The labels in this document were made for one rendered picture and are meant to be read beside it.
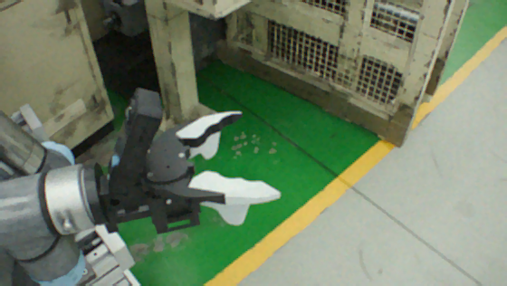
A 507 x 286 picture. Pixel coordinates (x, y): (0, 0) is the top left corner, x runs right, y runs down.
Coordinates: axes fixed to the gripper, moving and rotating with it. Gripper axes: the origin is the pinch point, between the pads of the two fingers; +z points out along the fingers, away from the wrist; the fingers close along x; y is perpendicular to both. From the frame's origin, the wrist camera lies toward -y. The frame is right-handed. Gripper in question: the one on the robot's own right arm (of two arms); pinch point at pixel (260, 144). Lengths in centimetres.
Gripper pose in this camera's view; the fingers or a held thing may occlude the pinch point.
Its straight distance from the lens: 45.9
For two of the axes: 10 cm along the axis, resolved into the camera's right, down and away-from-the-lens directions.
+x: 2.8, 6.0, -7.5
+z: 9.6, -2.1, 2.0
